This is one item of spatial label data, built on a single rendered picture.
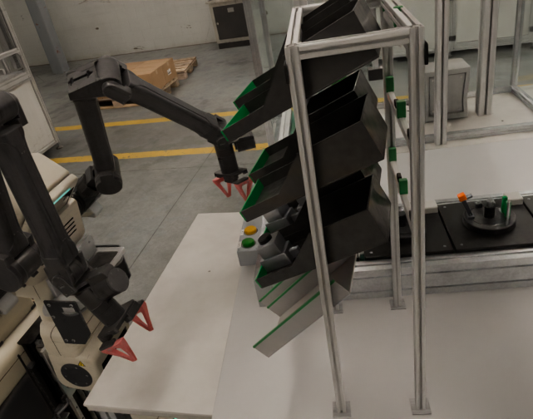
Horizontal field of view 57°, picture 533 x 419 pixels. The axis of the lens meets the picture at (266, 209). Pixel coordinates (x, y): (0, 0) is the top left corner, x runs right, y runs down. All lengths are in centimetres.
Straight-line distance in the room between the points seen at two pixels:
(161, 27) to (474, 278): 935
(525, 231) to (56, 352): 139
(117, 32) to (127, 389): 973
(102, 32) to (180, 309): 966
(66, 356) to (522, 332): 126
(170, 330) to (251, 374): 31
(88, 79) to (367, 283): 89
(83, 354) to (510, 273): 124
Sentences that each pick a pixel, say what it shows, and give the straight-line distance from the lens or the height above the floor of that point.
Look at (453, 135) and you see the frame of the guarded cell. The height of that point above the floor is 88.
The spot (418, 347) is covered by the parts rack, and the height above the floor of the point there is 105.
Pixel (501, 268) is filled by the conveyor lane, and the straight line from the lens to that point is 144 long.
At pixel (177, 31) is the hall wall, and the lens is 1021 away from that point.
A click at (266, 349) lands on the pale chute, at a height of 101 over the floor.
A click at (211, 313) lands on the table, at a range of 148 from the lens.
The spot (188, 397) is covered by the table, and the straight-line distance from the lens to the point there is 129.
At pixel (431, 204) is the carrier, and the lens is 158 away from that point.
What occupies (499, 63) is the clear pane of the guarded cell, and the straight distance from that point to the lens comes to 281.
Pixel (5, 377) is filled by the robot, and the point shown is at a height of 76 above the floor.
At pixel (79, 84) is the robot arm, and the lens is 128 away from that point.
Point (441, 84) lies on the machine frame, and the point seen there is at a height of 113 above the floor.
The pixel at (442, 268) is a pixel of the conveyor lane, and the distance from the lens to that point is 139.
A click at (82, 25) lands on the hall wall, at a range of 1111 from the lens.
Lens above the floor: 181
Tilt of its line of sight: 30 degrees down
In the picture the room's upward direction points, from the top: 11 degrees counter-clockwise
